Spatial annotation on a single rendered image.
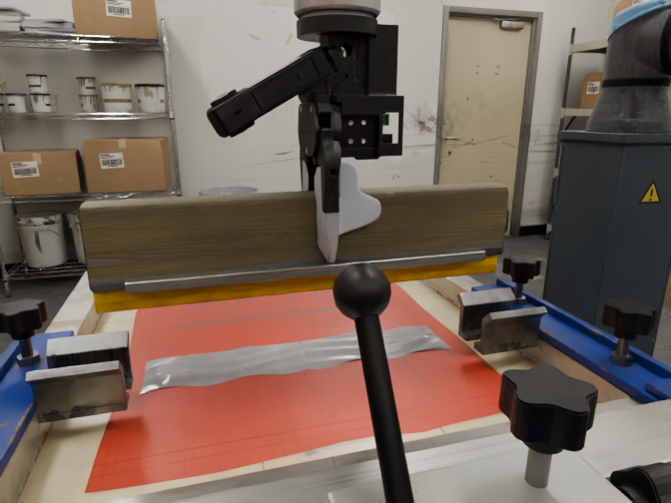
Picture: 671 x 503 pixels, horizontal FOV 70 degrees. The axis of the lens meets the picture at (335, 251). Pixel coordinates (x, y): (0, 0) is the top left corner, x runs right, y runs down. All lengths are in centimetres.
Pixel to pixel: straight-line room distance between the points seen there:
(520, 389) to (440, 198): 30
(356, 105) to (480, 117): 453
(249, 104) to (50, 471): 34
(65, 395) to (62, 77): 381
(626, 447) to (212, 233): 34
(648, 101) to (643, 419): 79
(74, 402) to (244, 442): 15
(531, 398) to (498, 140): 488
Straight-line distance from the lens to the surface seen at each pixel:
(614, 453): 35
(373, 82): 45
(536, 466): 24
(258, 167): 416
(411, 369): 56
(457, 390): 54
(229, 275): 43
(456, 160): 484
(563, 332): 59
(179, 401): 53
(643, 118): 108
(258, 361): 57
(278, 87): 42
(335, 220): 42
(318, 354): 58
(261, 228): 44
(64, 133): 422
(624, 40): 111
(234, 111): 42
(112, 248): 44
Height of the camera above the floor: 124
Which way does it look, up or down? 16 degrees down
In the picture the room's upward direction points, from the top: straight up
